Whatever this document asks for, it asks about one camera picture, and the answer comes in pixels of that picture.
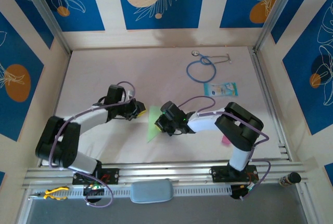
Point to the light green paper sheet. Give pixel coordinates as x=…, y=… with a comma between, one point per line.
x=152, y=130

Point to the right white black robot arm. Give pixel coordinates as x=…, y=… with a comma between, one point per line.
x=203, y=124

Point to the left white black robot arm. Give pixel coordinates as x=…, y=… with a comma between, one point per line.
x=91, y=118

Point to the light blue wipes packet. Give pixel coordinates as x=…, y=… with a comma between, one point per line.
x=223, y=90

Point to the pink plastic case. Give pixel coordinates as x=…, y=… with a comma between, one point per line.
x=225, y=142

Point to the grey blue pouch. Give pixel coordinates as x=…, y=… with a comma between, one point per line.
x=152, y=191

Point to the blue stethoscope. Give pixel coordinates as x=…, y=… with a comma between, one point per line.
x=195, y=52

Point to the grey metal panel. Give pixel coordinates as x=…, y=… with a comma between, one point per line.
x=182, y=213

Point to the black electronics module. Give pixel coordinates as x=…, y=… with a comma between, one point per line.
x=91, y=191
x=236, y=194

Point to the small dark capped bottle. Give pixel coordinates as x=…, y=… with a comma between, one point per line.
x=294, y=177

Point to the aluminium mounting rail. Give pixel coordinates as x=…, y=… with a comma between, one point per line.
x=161, y=172

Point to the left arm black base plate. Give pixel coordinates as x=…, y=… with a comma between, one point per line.
x=112, y=176

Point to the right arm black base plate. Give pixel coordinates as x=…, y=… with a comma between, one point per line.
x=221, y=174

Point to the aluminium side rail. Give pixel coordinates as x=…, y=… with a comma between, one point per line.
x=260, y=73

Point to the aluminium frame post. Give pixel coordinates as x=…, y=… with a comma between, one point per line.
x=49, y=21
x=270, y=18

